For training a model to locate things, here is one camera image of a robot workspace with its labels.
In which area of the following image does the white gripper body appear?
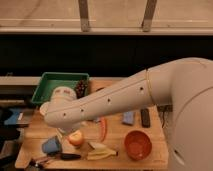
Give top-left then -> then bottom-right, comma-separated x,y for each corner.
58,122 -> 81,135

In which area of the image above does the red yellow apple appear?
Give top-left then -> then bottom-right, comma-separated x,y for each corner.
68,130 -> 84,146

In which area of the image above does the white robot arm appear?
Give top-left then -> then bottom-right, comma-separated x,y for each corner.
44,58 -> 213,171

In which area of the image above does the red bowl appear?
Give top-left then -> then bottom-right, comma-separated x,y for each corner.
124,130 -> 152,161

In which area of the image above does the blue plastic cup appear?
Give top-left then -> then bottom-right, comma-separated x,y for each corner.
42,136 -> 62,154

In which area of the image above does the white paper cup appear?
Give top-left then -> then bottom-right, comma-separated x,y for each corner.
39,102 -> 49,115

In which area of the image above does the red chili pepper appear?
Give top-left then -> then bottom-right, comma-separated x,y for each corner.
100,117 -> 107,142

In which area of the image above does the yellow banana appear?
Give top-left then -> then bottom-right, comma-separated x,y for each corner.
87,142 -> 118,160

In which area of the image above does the dark red grapes bunch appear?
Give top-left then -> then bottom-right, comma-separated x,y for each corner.
75,80 -> 87,98

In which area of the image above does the green plastic tray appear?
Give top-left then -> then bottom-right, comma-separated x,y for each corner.
31,72 -> 89,105

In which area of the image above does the blue box on shelf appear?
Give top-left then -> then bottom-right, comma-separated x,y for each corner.
3,108 -> 31,127

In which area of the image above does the blue sponge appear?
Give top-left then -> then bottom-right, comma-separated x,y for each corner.
122,111 -> 135,126

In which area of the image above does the black remote control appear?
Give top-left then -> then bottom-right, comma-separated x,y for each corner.
141,109 -> 150,128

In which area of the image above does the black handled knife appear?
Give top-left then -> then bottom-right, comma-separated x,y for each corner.
31,153 -> 81,163

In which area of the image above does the left grey window bracket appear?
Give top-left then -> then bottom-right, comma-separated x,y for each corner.
78,0 -> 90,32

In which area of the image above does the grey window bracket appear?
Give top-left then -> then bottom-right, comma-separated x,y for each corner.
78,0 -> 90,32
141,0 -> 157,32

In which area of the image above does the right grey window bracket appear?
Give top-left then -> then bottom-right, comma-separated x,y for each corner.
141,0 -> 157,32

